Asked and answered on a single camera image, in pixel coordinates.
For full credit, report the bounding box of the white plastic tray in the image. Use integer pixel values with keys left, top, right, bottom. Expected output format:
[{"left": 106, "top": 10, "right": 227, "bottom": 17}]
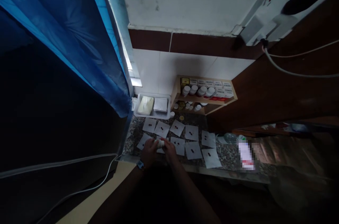
[{"left": 134, "top": 92, "right": 172, "bottom": 120}]

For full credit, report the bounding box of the wooden shelf with medicine bottles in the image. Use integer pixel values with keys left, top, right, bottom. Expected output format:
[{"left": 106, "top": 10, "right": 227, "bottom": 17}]
[{"left": 170, "top": 74, "right": 238, "bottom": 116}]

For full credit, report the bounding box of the clear plastic bottle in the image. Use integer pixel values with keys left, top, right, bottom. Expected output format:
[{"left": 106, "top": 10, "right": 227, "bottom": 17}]
[{"left": 216, "top": 132, "right": 246, "bottom": 144}]

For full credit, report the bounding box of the person's right hand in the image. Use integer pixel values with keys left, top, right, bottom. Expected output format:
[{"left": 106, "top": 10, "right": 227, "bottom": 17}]
[{"left": 162, "top": 138, "right": 178, "bottom": 163}]

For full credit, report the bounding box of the group of white paper squares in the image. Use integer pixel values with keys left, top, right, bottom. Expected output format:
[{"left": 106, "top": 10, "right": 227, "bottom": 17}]
[{"left": 137, "top": 117, "right": 222, "bottom": 169}]

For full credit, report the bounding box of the metal window frame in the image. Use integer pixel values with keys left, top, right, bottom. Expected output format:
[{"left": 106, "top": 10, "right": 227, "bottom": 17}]
[{"left": 99, "top": 0, "right": 142, "bottom": 87}]

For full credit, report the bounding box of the person's left hand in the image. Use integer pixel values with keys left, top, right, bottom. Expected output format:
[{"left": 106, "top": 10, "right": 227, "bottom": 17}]
[{"left": 139, "top": 138, "right": 159, "bottom": 168}]

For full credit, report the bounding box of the blue curtain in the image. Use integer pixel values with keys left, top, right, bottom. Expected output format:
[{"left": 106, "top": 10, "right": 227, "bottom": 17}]
[{"left": 0, "top": 0, "right": 133, "bottom": 119}]

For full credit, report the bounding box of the white flat cable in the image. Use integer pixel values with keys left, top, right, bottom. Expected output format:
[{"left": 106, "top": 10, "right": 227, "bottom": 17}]
[{"left": 0, "top": 153, "right": 119, "bottom": 180}]

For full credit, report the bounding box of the cream tissue pack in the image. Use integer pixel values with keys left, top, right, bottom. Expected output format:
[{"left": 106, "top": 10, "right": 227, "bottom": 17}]
[{"left": 138, "top": 96, "right": 155, "bottom": 116}]

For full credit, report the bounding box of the stack of white paper sheets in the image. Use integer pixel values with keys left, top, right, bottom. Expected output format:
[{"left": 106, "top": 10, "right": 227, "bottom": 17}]
[{"left": 153, "top": 97, "right": 169, "bottom": 112}]

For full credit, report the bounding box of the white wall socket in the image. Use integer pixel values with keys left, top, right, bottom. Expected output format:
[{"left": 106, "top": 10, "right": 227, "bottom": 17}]
[{"left": 240, "top": 13, "right": 300, "bottom": 48}]

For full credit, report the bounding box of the white carton with red stripe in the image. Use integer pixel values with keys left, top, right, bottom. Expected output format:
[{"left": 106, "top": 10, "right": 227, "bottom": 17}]
[{"left": 238, "top": 140, "right": 257, "bottom": 171}]

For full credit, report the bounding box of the thin white cable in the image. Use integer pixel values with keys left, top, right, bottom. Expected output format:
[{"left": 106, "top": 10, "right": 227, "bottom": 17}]
[{"left": 36, "top": 155, "right": 113, "bottom": 224}]

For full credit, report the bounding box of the thick white cable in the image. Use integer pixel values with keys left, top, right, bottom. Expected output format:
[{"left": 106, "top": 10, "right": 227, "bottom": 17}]
[{"left": 260, "top": 38, "right": 339, "bottom": 79}]

